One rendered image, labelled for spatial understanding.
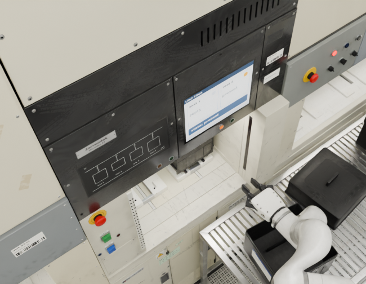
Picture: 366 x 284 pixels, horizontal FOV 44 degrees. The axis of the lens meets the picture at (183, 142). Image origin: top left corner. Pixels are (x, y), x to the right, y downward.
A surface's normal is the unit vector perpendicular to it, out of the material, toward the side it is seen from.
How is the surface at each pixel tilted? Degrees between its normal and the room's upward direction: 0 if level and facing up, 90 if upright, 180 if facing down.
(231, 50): 90
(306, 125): 0
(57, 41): 92
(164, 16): 92
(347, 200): 0
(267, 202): 3
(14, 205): 90
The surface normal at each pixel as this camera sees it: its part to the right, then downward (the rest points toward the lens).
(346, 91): -0.04, -0.59
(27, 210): 0.59, 0.63
